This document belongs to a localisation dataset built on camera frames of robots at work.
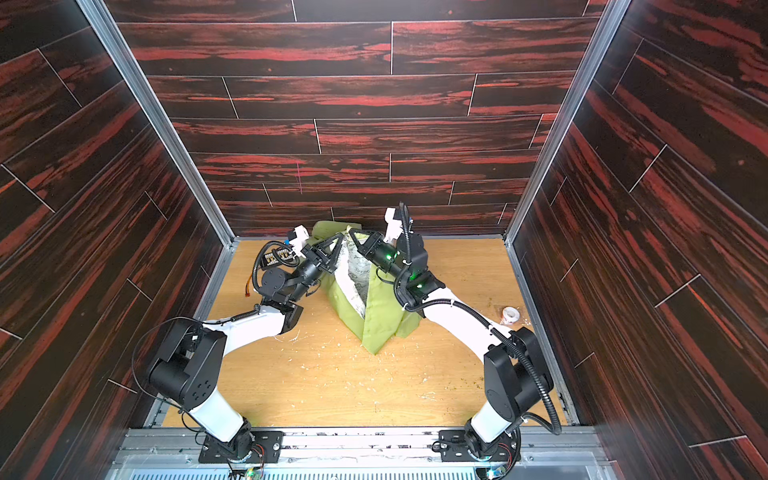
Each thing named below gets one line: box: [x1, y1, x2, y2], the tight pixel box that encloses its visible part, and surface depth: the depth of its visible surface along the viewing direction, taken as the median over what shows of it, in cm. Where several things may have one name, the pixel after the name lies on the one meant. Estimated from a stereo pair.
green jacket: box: [308, 220, 421, 355], surface depth 85 cm
